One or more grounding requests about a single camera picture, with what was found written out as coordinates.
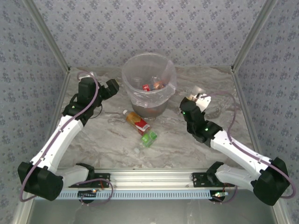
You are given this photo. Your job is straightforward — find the grey mesh waste bin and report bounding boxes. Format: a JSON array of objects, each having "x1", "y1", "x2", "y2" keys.
[{"x1": 121, "y1": 52, "x2": 177, "y2": 119}]

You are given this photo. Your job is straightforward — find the clear plastic bin liner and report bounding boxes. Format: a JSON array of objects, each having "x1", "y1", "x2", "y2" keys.
[{"x1": 121, "y1": 52, "x2": 178, "y2": 109}]

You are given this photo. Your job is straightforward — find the green label plastic bottle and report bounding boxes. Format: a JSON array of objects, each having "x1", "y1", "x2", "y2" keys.
[{"x1": 133, "y1": 130, "x2": 158, "y2": 154}]

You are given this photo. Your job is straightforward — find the small LED circuit board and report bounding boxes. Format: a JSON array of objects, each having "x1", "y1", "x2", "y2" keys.
[
  {"x1": 210, "y1": 191, "x2": 228, "y2": 202},
  {"x1": 78, "y1": 189, "x2": 98, "y2": 198}
]

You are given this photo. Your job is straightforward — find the grey metal lower shelf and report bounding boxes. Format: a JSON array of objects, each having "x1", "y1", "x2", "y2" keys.
[{"x1": 13, "y1": 188, "x2": 290, "y2": 224}]

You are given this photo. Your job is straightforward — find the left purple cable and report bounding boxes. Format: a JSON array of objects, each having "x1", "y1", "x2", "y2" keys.
[{"x1": 19, "y1": 71, "x2": 114, "y2": 206}]

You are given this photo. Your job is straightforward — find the purple cable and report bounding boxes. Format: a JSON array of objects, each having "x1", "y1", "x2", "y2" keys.
[
  {"x1": 19, "y1": 71, "x2": 114, "y2": 206},
  {"x1": 205, "y1": 91, "x2": 294, "y2": 205}
]

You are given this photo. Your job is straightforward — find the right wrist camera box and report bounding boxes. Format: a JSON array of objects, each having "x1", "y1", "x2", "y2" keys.
[{"x1": 195, "y1": 92, "x2": 213, "y2": 112}]

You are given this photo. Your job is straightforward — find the left aluminium side rail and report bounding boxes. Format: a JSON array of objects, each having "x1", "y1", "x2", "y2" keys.
[{"x1": 50, "y1": 67, "x2": 71, "y2": 122}]

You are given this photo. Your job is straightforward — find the aluminium side rail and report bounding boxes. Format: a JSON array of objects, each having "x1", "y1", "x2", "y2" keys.
[
  {"x1": 231, "y1": 67, "x2": 268, "y2": 161},
  {"x1": 50, "y1": 67, "x2": 71, "y2": 122}
]

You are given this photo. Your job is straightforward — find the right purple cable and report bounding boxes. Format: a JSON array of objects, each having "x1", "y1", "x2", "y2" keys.
[{"x1": 205, "y1": 91, "x2": 294, "y2": 205}]

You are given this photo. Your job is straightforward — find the right aluminium side rail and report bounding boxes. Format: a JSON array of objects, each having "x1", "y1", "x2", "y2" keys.
[{"x1": 231, "y1": 67, "x2": 268, "y2": 161}]

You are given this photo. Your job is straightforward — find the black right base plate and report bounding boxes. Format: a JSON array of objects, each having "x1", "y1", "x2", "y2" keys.
[{"x1": 192, "y1": 172, "x2": 235, "y2": 187}]

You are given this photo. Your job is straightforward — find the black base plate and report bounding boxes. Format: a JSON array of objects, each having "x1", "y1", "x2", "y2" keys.
[
  {"x1": 69, "y1": 172, "x2": 111, "y2": 189},
  {"x1": 192, "y1": 172, "x2": 235, "y2": 187}
]

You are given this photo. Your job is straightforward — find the aluminium front rail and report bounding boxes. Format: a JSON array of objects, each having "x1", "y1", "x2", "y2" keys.
[{"x1": 56, "y1": 168, "x2": 236, "y2": 189}]

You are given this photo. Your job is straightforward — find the left aluminium frame post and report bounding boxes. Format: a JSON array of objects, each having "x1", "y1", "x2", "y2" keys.
[{"x1": 23, "y1": 0, "x2": 71, "y2": 72}]

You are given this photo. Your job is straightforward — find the aluminium frame post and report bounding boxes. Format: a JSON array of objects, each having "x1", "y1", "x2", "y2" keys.
[
  {"x1": 231, "y1": 0, "x2": 278, "y2": 72},
  {"x1": 23, "y1": 0, "x2": 71, "y2": 72}
]

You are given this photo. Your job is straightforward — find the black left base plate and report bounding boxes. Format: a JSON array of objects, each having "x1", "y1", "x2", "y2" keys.
[{"x1": 69, "y1": 172, "x2": 111, "y2": 189}]

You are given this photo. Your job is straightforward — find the slotted pale cable duct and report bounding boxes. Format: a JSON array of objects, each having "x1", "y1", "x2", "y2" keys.
[{"x1": 57, "y1": 189, "x2": 217, "y2": 200}]

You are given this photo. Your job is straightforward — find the right aluminium frame post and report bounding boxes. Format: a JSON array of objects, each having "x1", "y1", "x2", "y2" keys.
[{"x1": 231, "y1": 0, "x2": 278, "y2": 72}]

